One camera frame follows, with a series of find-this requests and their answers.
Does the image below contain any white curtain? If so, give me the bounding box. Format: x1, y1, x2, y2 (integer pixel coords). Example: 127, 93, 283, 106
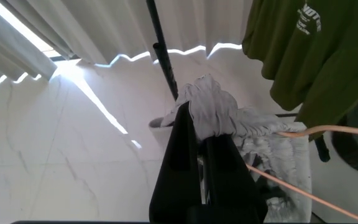
0, 0, 58, 85
0, 0, 254, 68

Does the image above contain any green shirt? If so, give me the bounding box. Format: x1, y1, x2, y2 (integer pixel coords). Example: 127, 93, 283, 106
241, 0, 358, 139

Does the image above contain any pink clothes hanger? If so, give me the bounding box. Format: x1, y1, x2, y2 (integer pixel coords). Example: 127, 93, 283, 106
246, 124, 358, 224

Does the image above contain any window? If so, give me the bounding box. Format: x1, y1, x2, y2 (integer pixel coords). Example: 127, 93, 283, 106
0, 0, 80, 62

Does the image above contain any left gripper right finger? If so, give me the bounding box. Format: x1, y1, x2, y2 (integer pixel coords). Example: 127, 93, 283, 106
202, 133, 269, 222

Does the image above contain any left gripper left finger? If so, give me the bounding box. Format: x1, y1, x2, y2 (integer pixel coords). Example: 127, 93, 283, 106
149, 101, 203, 222

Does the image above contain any black clothes rack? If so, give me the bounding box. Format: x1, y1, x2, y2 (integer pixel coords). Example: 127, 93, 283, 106
145, 0, 331, 163

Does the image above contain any pale grey garment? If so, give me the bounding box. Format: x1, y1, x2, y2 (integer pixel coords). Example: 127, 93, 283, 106
149, 73, 313, 223

